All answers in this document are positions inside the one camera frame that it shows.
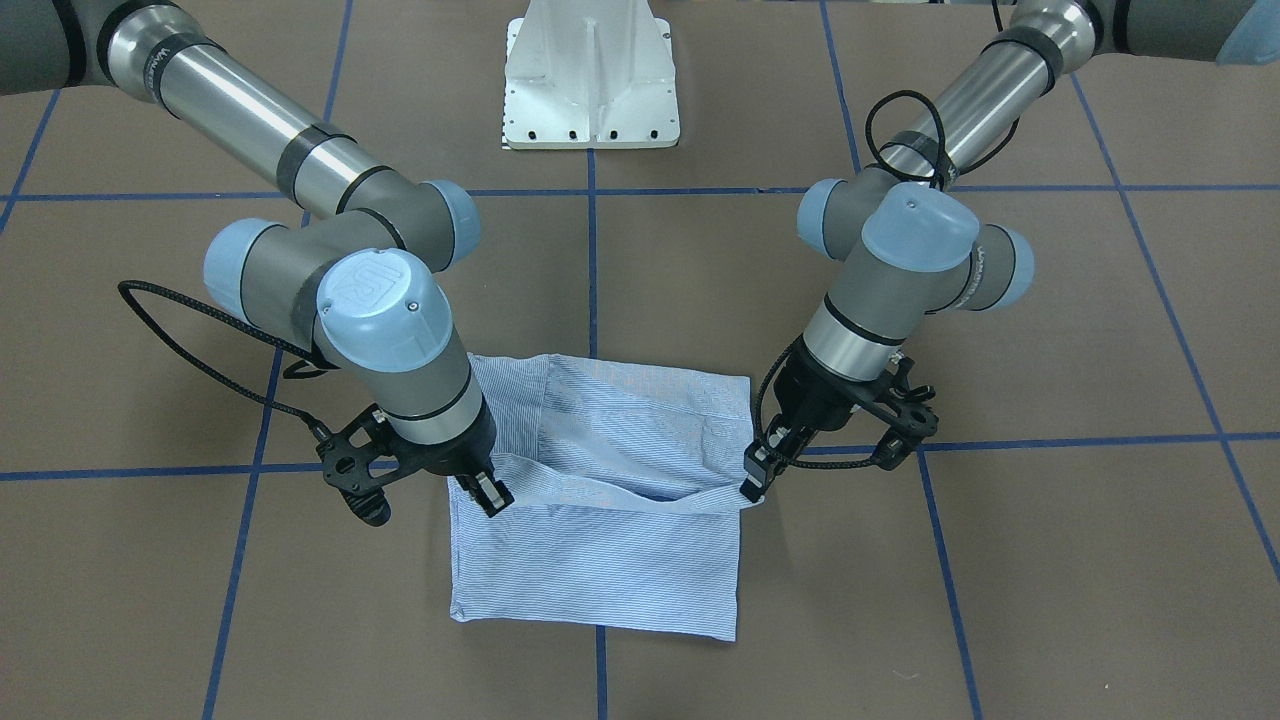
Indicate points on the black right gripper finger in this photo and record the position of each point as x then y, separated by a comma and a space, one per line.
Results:
492, 496

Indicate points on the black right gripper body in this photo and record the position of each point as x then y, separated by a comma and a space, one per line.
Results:
457, 452

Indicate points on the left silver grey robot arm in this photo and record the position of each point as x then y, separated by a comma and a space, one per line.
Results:
909, 249

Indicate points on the light blue striped shirt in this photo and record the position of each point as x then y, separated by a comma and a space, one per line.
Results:
627, 503

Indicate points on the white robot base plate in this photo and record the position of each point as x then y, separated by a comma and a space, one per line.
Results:
586, 75

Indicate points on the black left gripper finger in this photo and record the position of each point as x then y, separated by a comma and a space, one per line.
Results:
758, 479

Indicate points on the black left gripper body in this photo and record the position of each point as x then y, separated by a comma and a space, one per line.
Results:
812, 398

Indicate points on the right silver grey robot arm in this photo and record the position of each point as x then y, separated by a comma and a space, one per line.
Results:
353, 290

